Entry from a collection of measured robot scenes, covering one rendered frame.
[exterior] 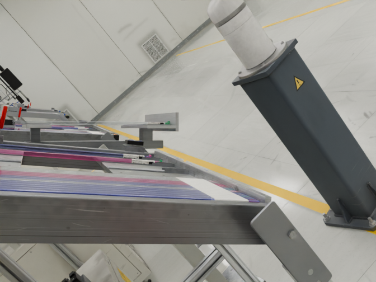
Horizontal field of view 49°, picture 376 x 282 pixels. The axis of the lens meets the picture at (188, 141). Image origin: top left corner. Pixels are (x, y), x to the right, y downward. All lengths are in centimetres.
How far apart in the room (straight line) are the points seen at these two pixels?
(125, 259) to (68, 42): 692
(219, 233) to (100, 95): 816
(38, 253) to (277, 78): 136
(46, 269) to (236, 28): 141
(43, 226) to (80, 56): 820
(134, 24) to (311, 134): 774
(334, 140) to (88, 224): 111
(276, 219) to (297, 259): 7
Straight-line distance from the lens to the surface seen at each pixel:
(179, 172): 98
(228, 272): 191
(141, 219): 59
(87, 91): 870
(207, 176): 89
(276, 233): 63
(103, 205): 57
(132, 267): 221
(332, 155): 152
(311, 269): 68
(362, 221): 168
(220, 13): 137
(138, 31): 899
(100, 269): 122
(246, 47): 139
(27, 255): 212
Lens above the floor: 107
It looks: 17 degrees down
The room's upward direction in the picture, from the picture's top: 40 degrees counter-clockwise
